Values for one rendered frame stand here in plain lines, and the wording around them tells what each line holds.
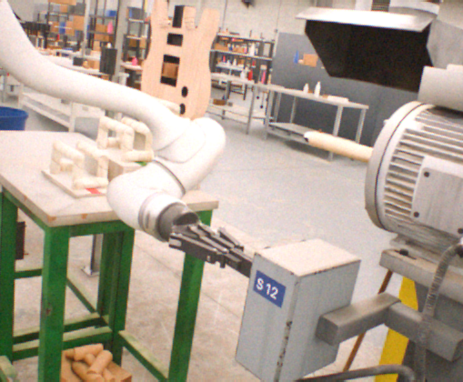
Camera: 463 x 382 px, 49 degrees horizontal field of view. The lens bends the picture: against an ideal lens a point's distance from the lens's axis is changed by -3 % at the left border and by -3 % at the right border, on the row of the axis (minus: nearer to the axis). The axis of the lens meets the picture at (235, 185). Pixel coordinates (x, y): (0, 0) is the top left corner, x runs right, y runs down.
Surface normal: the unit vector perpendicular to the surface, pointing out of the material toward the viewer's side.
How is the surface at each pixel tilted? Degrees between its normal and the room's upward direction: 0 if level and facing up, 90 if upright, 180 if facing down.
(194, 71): 90
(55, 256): 90
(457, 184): 90
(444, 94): 90
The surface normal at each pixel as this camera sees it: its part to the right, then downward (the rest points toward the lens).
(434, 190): -0.73, 0.05
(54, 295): 0.66, 0.29
